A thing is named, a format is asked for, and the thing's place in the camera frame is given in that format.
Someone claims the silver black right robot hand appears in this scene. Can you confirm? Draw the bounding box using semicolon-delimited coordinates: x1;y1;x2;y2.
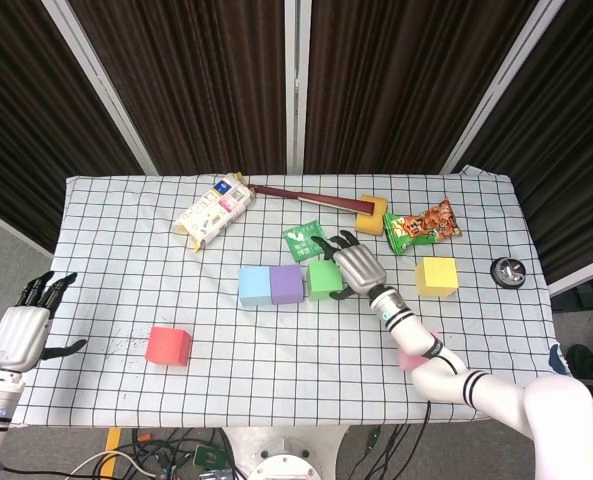
310;229;388;301

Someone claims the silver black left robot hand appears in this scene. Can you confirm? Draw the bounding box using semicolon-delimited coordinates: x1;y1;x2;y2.
0;271;88;374

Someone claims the green foam cube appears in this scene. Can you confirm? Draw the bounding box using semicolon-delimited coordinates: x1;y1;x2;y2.
306;259;345;302

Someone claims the pink foam cube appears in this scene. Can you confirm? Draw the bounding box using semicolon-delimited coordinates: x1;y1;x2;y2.
395;329;442;372

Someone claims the light blue foam cube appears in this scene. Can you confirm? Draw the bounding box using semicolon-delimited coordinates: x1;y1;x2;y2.
238;265;273;307

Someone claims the red foam cube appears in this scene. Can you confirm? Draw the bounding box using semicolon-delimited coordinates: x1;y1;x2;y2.
144;325;193;368

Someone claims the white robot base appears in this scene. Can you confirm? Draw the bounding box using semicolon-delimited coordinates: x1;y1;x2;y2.
223;427;350;480

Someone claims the yellow sponge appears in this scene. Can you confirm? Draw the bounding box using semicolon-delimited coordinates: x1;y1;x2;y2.
354;194;389;236

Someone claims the green tea sachet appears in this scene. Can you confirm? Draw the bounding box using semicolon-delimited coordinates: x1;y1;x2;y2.
281;219;331;263

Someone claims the green orange snack bag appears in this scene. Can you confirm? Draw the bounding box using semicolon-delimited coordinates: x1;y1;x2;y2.
382;196;463;257

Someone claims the purple foam cube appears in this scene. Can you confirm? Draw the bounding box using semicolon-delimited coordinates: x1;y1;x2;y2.
269;264;306;306

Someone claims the yellow foam cube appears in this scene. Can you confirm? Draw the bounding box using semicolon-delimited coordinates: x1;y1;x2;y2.
414;256;460;299

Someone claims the dark red book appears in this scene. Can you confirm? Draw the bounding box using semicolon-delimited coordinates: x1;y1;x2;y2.
248;183;372;217

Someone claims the white black grid tablecloth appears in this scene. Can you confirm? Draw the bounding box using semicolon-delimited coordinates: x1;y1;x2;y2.
13;164;577;429

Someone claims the black round knob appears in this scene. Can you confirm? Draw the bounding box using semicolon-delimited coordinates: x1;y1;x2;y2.
489;256;527;290

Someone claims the white printed snack pack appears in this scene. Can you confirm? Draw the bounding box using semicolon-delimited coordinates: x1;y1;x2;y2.
172;172;256;254

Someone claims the dark brown partition panel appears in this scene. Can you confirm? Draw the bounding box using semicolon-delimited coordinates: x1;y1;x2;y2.
458;0;593;286
303;0;540;176
0;0;145;254
68;0;288;176

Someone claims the dark blue tablecloth clip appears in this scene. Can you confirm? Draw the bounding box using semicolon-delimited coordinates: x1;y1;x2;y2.
548;343;567;375

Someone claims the green circuit board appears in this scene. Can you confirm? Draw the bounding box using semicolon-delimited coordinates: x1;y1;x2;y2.
193;444;226;469

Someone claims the white floor cable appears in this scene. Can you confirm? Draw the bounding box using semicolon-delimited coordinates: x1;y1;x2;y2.
68;449;160;480

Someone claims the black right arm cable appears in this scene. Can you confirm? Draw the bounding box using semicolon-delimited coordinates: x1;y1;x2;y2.
418;342;472;431

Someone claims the black floor cable bundle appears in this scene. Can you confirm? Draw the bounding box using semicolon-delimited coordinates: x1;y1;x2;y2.
125;427;237;480
355;424;427;480

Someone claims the white partition frame post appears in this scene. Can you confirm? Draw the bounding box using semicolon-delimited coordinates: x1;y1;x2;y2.
40;0;160;176
438;0;567;176
283;0;310;176

